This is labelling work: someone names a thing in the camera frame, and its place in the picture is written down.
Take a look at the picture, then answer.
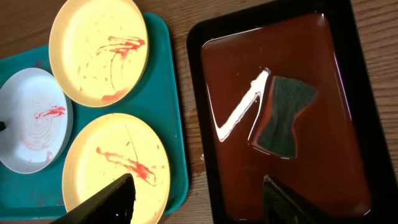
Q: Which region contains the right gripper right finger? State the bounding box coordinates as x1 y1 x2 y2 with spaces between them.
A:
262 175 336 224

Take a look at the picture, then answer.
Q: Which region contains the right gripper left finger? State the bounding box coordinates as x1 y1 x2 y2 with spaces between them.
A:
51 173 136 224

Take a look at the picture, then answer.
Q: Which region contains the red sponge with dark scourer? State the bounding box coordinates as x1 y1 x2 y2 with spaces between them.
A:
250 76 318 159

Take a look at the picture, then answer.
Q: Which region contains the light blue round plate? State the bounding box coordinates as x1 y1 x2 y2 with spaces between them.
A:
1 68 73 174

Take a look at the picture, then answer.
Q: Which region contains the yellow-green plate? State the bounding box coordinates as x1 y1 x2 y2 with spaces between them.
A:
62 113 171 224
49 0 149 108

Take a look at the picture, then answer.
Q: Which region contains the teal plastic serving tray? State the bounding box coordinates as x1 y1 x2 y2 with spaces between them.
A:
1 12 188 221

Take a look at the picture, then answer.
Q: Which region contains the black tray with red water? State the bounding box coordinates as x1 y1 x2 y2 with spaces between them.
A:
187 1 397 223

